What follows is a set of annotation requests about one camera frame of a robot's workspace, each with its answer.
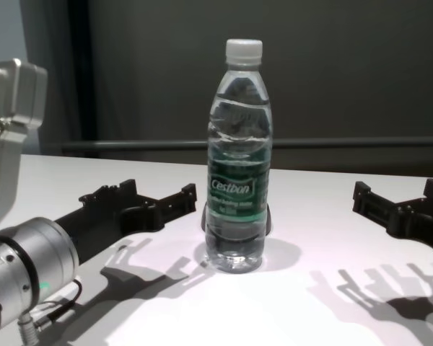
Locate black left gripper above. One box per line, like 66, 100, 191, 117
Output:
56, 178, 198, 266

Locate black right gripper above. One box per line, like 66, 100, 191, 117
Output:
352, 177, 433, 260

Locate clear water bottle green label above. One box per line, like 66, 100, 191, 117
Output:
204, 39, 274, 275

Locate green push button black base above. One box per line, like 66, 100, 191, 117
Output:
198, 203, 274, 241

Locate dark horizontal wall rail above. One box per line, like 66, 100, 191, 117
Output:
48, 140, 433, 151

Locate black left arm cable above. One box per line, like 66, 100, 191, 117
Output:
17, 279, 83, 346

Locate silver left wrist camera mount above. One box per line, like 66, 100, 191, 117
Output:
0, 58, 48, 232

